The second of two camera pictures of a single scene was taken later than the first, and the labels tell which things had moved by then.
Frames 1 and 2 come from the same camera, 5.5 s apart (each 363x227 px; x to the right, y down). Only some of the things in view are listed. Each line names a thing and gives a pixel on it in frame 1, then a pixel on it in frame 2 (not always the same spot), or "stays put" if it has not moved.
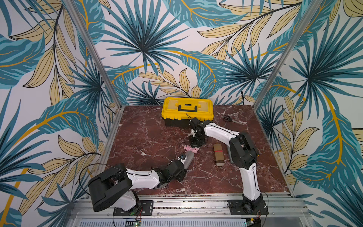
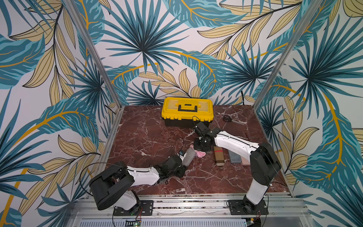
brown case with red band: [219, 155] stays put
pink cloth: [186, 147] to [199, 153]
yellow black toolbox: [177, 111] stays put
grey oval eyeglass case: [190, 156] stays put
